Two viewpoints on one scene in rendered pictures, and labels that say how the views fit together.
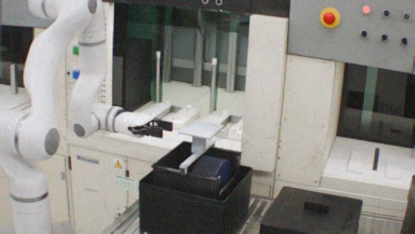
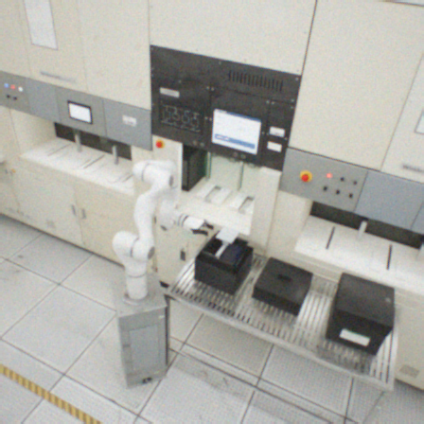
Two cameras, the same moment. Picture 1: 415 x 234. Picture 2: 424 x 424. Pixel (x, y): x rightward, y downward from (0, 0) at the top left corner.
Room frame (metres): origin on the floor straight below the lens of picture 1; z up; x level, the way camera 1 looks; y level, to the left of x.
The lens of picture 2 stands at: (-0.20, 0.00, 2.51)
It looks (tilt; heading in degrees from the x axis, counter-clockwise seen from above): 36 degrees down; 3
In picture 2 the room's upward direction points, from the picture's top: 5 degrees clockwise
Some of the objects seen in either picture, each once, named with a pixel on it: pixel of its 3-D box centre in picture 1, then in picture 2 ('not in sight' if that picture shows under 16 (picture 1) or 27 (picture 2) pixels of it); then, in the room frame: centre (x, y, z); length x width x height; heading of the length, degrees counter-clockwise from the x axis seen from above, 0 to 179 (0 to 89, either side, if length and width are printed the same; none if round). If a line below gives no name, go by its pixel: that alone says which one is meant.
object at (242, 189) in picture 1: (196, 199); (223, 263); (1.53, 0.02, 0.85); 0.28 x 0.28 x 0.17; 69
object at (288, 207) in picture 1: (313, 221); (283, 283); (1.45, -0.35, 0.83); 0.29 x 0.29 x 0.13; 70
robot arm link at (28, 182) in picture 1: (16, 152); (130, 252); (1.29, 0.53, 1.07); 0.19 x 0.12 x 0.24; 71
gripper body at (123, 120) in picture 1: (133, 123); (192, 223); (1.61, 0.23, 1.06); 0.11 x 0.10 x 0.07; 69
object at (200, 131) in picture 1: (197, 176); (224, 254); (1.53, 0.02, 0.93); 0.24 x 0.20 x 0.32; 159
